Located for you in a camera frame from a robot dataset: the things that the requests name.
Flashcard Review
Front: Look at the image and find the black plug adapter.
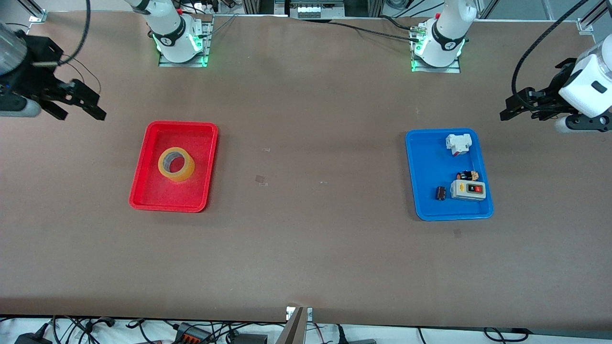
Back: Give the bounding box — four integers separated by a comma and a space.
14, 332, 53, 344

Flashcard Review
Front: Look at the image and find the thin black gripper wire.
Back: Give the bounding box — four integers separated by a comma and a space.
62, 53, 102, 96

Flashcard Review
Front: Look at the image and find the grey aluminium post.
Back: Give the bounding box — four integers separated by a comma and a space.
275, 307, 306, 344

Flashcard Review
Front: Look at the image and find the grey thin cable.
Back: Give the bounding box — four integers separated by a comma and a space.
203, 13, 240, 39

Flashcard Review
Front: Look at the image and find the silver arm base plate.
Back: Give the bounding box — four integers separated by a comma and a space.
410, 21, 462, 74
158, 14, 213, 68

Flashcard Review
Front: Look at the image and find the black orange power adapter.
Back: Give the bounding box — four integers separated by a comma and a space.
173, 323, 212, 344

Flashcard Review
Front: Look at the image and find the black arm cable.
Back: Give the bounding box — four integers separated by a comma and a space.
511, 0, 591, 106

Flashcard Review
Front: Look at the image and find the long black table cable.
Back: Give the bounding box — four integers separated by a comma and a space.
329, 21, 419, 42

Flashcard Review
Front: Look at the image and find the grey on-off switch box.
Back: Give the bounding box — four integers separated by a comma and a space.
450, 180, 487, 202

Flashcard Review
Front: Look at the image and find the blue plastic tray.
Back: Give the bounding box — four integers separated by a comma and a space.
405, 128, 494, 222

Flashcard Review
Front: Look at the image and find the thick black gripper cable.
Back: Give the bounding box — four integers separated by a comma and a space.
58, 0, 92, 65

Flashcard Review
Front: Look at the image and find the silver post bracket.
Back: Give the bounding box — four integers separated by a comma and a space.
286, 306, 314, 322

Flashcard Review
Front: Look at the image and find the yellow tape roll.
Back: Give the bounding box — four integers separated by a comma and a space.
158, 147, 196, 183

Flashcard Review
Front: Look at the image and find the black looped floor cable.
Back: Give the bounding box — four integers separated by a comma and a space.
483, 327, 531, 343

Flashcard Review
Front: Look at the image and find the grey power strip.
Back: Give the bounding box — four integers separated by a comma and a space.
286, 0, 346, 20

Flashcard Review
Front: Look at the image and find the white circuit breaker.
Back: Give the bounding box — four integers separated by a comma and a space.
445, 133, 473, 156

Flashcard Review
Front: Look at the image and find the short black table cable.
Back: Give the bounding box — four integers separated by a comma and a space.
380, 15, 421, 32

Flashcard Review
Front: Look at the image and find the red plastic tray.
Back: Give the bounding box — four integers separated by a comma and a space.
129, 120, 219, 213

